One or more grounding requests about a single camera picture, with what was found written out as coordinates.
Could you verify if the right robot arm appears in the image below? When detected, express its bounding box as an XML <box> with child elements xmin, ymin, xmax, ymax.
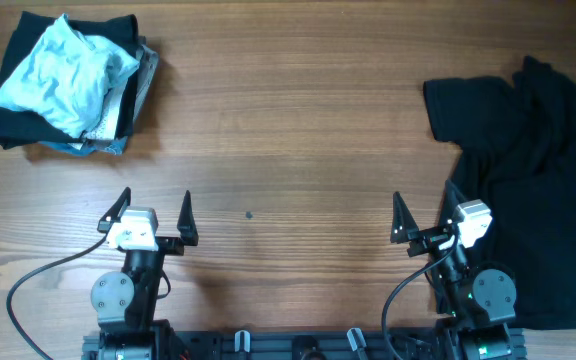
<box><xmin>381</xmin><ymin>181</ymin><xmax>527</xmax><ymax>360</ymax></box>

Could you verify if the grey folded garment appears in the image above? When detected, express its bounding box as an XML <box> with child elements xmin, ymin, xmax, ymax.
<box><xmin>133</xmin><ymin>36</ymin><xmax>160</xmax><ymax>123</ymax></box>

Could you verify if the left black cable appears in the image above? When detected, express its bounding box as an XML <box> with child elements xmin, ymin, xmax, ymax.
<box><xmin>6</xmin><ymin>230</ymin><xmax>112</xmax><ymax>360</ymax></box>

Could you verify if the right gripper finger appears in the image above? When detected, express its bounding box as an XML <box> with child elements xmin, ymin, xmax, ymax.
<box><xmin>438</xmin><ymin>179</ymin><xmax>468</xmax><ymax>225</ymax></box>
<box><xmin>390</xmin><ymin>192</ymin><xmax>419</xmax><ymax>244</ymax></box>

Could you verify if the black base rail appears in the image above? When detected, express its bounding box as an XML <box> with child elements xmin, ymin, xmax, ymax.
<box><xmin>82</xmin><ymin>326</ymin><xmax>528</xmax><ymax>360</ymax></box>

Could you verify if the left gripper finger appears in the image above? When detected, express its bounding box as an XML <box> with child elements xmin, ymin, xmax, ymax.
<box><xmin>177</xmin><ymin>191</ymin><xmax>199</xmax><ymax>246</ymax></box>
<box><xmin>99</xmin><ymin>187</ymin><xmax>131</xmax><ymax>223</ymax></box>

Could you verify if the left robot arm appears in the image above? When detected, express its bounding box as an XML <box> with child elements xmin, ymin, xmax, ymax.
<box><xmin>82</xmin><ymin>188</ymin><xmax>199</xmax><ymax>360</ymax></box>

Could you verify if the black t-shirt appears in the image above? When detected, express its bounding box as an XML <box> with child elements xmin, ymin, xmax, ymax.
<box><xmin>423</xmin><ymin>56</ymin><xmax>576</xmax><ymax>330</ymax></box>

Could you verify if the white dotted folded garment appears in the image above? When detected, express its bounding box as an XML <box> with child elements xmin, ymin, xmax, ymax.
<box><xmin>69</xmin><ymin>83</ymin><xmax>126</xmax><ymax>150</ymax></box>

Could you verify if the blue denim folded garment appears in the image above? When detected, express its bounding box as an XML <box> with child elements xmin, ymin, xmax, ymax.
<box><xmin>40</xmin><ymin>137</ymin><xmax>128</xmax><ymax>157</ymax></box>

